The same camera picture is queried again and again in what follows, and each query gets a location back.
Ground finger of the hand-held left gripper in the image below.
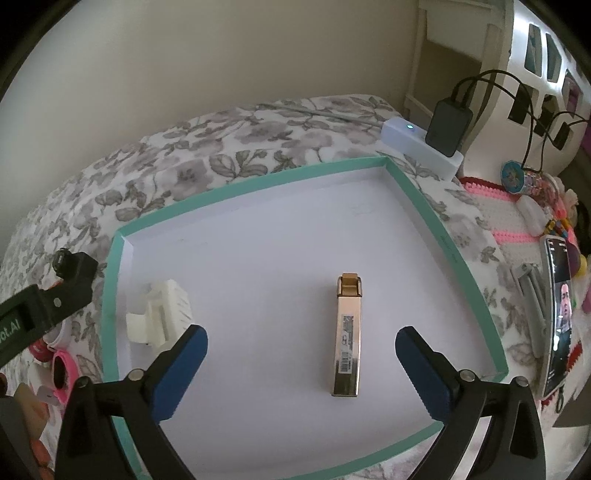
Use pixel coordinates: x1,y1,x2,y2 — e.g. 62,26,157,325
51,249,100,320

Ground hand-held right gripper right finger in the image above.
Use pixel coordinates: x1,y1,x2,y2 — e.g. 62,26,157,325
394,325,548,480

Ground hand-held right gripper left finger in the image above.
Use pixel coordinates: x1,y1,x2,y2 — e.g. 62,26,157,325
54,324,208,480

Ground white hair clip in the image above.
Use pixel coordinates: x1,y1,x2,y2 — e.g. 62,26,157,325
126,279,194,348

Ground gold rectangular lighter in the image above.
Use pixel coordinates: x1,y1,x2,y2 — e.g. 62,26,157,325
331,272,363,398

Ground teal cardboard box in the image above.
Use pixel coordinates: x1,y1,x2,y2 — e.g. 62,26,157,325
100,155,510,476

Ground pink sunglasses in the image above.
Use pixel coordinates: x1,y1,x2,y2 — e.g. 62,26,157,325
50,350,80,403

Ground beige orange roll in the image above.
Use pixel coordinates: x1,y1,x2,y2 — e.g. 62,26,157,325
13,383,55,480

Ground smartphone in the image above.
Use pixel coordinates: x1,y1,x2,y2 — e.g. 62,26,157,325
538,234,579,400

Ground grey floral blanket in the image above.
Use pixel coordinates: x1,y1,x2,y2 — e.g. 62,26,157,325
0,95,546,480

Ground pink crochet mat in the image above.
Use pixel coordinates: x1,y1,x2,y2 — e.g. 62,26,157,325
457,175,591,416

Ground white oval case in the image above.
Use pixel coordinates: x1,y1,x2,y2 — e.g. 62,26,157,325
515,196,549,237

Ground purple yellow ball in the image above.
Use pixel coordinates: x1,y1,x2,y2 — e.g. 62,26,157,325
566,242,589,278

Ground toy watch blue face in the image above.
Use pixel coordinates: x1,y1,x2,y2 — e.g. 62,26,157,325
501,159,560,195

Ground white power strip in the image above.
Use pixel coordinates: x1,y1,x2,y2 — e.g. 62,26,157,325
376,117,465,181

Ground black power bank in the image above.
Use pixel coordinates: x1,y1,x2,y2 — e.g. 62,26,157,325
425,98,475,158

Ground white shelf furniture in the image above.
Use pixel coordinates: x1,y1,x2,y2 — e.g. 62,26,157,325
406,0,591,178

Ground colourful bead string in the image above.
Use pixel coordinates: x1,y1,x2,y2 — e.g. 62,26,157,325
540,203,579,241

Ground black charging cable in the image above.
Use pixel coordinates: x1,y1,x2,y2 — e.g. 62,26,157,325
522,90,583,172
450,69,525,112

